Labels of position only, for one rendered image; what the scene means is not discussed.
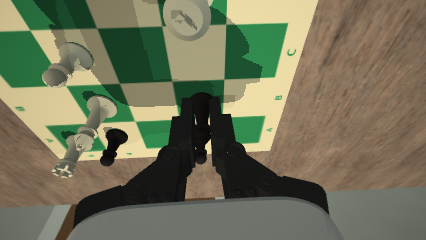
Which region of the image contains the white chess rook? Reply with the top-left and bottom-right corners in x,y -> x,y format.
52,134 -> 93,178

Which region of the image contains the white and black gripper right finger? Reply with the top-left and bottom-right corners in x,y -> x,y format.
209,96 -> 330,216

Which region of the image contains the white pawn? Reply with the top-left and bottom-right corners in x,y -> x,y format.
42,42 -> 94,88

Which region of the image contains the green and cream chessboard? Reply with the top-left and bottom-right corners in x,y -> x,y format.
0,0 -> 318,161

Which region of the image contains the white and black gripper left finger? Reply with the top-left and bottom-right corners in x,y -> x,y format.
73,98 -> 196,229

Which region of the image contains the white chess king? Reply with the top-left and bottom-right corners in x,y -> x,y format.
163,0 -> 213,41

